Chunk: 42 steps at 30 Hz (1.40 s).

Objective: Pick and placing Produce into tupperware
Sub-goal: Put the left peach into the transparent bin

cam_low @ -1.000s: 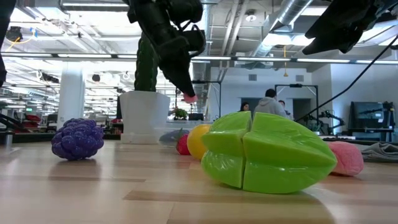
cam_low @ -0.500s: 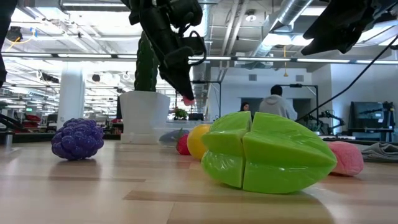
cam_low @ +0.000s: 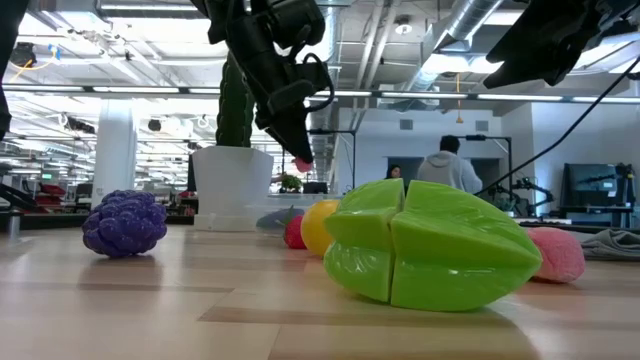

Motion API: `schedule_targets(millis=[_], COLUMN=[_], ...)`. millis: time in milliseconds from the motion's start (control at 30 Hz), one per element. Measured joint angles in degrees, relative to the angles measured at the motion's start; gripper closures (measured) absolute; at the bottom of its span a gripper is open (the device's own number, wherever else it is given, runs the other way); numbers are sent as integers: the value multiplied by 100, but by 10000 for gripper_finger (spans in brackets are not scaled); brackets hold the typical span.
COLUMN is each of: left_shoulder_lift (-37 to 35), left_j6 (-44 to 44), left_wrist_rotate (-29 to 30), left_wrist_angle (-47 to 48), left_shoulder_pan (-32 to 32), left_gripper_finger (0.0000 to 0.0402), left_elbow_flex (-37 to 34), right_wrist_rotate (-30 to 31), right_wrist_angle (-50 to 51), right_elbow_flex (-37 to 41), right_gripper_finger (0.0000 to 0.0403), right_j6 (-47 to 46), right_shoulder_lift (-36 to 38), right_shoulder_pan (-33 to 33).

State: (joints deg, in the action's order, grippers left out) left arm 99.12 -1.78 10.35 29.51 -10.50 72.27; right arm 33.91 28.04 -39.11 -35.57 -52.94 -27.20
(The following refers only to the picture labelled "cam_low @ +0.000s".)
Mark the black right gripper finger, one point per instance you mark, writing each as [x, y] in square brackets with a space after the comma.
[540, 57]

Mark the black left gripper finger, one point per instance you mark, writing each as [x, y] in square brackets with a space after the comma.
[292, 140]

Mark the pink textured toy fruit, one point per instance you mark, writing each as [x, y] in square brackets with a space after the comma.
[303, 166]
[560, 255]

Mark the purple toy eggplant green cap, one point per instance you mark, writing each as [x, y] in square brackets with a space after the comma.
[272, 220]

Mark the yellow toy lemon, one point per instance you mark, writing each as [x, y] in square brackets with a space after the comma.
[315, 227]

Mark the red toy strawberry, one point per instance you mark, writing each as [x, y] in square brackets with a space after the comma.
[295, 235]

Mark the green toy starfruit small piece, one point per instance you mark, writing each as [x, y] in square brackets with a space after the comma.
[360, 225]

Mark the purple toy grape cluster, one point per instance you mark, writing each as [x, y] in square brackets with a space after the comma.
[125, 225]

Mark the green toy starfruit large piece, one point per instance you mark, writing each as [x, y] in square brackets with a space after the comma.
[460, 250]

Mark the black background robot arm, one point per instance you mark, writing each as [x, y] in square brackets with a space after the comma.
[522, 184]

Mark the small green potted plant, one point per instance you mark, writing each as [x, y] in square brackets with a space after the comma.
[291, 183]

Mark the green cactus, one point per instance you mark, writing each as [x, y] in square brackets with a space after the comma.
[232, 110]

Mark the white plant pot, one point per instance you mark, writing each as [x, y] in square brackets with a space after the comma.
[232, 190]

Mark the person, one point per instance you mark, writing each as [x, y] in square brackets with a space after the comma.
[447, 170]
[393, 171]

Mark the dark background monitor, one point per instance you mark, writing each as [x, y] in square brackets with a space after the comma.
[595, 185]

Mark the white round column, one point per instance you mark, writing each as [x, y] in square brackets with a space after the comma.
[115, 160]

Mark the folded grey cloth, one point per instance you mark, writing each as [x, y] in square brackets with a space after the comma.
[612, 245]

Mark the black stand frame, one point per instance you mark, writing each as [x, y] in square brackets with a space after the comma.
[354, 160]
[509, 160]

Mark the black ceiling camera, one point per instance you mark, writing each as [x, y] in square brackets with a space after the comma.
[22, 55]

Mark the grey metal post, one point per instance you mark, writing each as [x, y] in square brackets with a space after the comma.
[14, 225]

